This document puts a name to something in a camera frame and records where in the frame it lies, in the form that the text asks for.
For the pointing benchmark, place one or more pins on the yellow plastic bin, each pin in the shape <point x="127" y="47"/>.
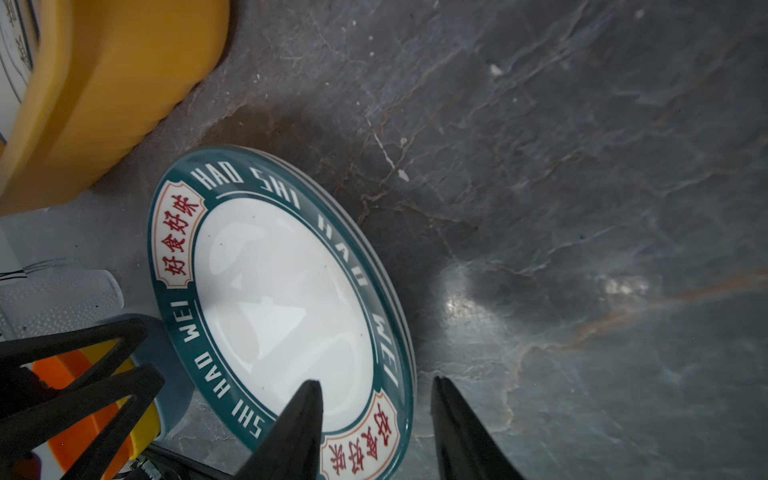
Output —
<point x="106" y="73"/>

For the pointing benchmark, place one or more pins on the yellow bowl under orange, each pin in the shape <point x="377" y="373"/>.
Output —
<point x="148" y="427"/>

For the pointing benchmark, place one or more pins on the grey-blue bottom bowl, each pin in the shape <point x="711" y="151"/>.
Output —
<point x="168" y="372"/>

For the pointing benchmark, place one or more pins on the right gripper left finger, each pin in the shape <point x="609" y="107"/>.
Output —
<point x="292" y="448"/>

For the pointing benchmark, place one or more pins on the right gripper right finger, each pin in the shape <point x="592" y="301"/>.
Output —
<point x="464" y="448"/>

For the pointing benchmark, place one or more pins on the green clover white plate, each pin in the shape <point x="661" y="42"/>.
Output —
<point x="19" y="45"/>

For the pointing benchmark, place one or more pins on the green rim text plate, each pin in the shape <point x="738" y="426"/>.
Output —
<point x="262" y="287"/>

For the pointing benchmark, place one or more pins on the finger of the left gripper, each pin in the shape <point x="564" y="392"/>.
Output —
<point x="128" y="331"/>
<point x="32" y="414"/>

